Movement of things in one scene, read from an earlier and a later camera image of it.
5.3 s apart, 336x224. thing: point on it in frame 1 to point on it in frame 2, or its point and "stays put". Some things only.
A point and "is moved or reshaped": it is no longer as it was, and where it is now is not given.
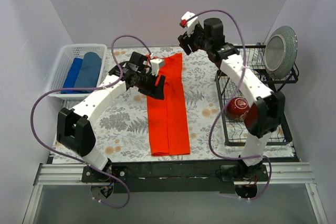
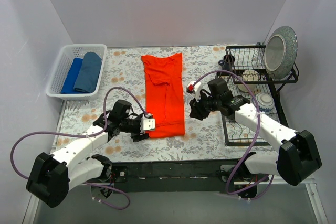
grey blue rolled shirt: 88,73 stays put
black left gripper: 151,85 to 139,135
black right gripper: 189,39 to 198,107
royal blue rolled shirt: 72,76 stays put
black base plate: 217,176 stays put
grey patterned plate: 280,52 stays put
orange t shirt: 167,118 is moved or reshaped
